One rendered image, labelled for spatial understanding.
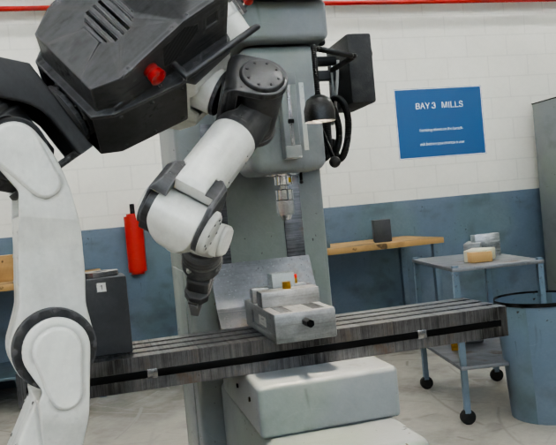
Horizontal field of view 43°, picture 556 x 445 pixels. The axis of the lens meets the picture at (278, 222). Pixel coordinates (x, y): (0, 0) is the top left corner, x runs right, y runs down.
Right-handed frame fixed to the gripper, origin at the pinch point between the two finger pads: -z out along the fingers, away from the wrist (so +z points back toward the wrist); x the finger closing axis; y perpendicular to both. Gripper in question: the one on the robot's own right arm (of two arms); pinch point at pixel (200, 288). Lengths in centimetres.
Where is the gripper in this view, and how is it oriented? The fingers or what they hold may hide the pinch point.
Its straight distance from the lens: 165.0
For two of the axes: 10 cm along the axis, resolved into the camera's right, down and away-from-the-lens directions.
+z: 1.1, -5.7, -8.1
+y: -9.8, -2.1, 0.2
